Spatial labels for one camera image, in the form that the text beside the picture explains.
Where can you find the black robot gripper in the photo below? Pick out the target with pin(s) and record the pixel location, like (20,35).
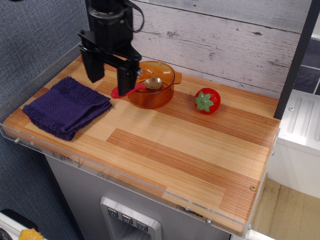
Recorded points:
(109,41)

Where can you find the red handled metal spoon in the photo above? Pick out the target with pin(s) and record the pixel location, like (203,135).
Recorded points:
(154,83)

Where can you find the amber glass pot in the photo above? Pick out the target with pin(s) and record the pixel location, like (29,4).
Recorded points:
(147,98)

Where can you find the purple folded towel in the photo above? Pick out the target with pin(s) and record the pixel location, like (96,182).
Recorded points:
(66,108)

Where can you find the red toy strawberry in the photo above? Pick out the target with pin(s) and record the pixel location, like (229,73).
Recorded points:
(207,100)

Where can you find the grey toy fridge cabinet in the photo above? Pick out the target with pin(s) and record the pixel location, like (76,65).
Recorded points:
(84,189)

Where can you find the silver dispenser panel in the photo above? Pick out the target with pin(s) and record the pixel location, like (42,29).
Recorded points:
(125,223)

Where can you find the yellow object at corner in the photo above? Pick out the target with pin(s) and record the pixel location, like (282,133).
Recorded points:
(30,234)

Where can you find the white toy sink unit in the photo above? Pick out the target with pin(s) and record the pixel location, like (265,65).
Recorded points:
(295,159)

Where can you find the dark vertical post right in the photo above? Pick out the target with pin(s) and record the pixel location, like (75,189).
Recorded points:
(302,45)

